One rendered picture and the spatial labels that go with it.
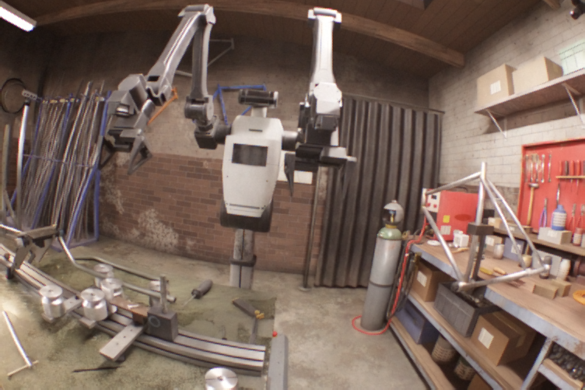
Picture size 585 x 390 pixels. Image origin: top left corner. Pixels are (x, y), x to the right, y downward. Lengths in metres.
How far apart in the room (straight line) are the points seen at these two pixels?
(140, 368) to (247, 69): 3.24
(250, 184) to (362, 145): 1.91
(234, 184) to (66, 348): 0.81
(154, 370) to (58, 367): 0.18
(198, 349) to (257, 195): 0.67
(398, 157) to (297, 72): 1.61
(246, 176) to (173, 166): 2.47
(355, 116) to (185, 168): 2.15
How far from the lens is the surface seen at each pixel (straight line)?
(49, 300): 0.58
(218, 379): 0.44
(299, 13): 2.68
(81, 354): 0.56
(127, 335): 0.52
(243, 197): 1.01
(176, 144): 3.42
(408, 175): 2.92
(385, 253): 2.04
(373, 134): 2.80
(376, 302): 2.19
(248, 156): 1.01
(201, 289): 0.74
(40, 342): 0.61
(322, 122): 0.45
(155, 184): 3.55
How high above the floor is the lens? 1.24
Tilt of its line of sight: 1 degrees up
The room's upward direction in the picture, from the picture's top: 6 degrees clockwise
